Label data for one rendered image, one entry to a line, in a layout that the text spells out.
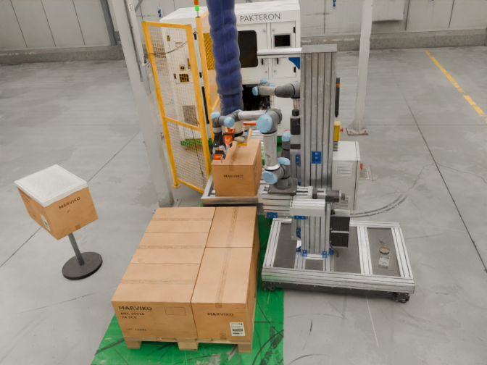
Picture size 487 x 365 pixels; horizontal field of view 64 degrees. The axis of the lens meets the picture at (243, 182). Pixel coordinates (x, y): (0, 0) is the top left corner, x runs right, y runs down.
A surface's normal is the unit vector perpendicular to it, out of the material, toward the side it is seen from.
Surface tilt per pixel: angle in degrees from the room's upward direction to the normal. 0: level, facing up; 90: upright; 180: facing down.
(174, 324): 90
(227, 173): 90
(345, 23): 90
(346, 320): 0
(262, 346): 0
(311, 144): 90
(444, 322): 0
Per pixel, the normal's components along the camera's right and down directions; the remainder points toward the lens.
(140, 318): -0.09, 0.51
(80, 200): 0.74, 0.29
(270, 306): -0.08, -0.86
